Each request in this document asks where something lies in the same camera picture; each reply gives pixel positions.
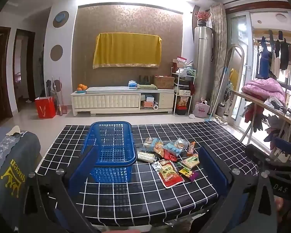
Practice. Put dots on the cream cloth piece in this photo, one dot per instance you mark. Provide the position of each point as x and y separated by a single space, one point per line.
15 130

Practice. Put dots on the small clear round-cake packet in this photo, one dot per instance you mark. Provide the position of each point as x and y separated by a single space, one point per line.
183 142

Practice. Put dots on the red paper bag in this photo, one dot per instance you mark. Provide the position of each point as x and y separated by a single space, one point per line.
45 107

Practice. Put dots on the pink tote bag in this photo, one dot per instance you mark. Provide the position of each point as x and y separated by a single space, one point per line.
200 109

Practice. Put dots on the pink quilt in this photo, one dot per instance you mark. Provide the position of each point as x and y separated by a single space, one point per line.
263 89

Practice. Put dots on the yellow cloth cover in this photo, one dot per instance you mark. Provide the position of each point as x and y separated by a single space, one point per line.
127 49

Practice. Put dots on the brown cardboard box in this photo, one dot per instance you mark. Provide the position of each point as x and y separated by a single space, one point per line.
163 82

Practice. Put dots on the white slippers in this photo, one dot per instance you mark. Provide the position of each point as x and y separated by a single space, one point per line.
222 121

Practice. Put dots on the blue plastic basket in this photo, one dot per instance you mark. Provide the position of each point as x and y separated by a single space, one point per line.
111 148

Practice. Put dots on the patterned beige curtain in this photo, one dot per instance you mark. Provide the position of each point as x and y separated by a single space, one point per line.
218 53

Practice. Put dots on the round brown wall disc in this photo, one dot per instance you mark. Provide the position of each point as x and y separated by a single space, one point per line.
56 52
60 19

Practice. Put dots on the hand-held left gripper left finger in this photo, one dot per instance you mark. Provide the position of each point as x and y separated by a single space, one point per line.
83 172

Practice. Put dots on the black router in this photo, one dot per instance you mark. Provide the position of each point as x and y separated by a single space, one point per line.
145 80

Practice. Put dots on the white TV cabinet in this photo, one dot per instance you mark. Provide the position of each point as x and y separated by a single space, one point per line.
106 102

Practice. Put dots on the arched standing mirror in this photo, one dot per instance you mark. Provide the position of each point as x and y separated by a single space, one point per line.
235 82

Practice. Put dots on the green beige snack packet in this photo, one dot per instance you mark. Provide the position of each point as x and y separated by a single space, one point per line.
190 162

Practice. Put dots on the orange snack packet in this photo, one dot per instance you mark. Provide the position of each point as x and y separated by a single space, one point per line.
159 148

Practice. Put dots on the yellow cracker packet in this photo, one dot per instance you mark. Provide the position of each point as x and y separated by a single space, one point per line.
146 156

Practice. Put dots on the light blue cartoon packet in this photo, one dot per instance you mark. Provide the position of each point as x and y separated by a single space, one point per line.
172 147

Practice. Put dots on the blue tissue box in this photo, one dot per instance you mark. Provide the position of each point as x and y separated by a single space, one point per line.
133 84

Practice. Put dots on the grey printed sofa cover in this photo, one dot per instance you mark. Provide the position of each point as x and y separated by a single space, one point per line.
9 165

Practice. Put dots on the red snack packet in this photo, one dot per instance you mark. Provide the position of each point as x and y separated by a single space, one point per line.
170 155

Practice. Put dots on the hanging clothes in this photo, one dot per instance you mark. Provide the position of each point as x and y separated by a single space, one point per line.
278 55

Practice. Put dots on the white metal shelf rack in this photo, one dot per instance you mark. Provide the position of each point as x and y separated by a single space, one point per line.
184 89

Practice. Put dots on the pile of oranges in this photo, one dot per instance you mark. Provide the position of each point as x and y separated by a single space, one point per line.
82 86

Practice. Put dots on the silver standing air conditioner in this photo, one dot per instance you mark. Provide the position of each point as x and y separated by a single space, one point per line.
203 65

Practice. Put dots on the green folded mat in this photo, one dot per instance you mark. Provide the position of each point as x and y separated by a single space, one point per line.
147 86

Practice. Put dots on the large red silver packet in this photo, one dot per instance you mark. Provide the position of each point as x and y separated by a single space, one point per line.
168 173

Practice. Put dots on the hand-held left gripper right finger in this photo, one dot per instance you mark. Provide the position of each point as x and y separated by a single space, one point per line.
212 172

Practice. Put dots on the small purple snack packet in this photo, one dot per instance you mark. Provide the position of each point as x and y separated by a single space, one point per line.
192 176

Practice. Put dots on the small yellow snack packet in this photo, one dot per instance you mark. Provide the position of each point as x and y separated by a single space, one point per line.
184 172

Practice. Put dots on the black white grid tablecloth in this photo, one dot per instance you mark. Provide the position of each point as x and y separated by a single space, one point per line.
140 199

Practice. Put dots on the vase with red flowers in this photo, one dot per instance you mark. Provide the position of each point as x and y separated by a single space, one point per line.
202 17

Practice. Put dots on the broom and dustpan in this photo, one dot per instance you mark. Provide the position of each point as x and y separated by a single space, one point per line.
59 102

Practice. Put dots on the orange sausage stick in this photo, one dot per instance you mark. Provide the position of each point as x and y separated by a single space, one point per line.
191 148

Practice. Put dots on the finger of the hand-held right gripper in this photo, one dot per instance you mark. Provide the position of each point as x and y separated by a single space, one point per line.
257 152
282 142

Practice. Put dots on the light blue cookie packet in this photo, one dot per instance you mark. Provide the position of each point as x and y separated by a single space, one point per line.
151 142

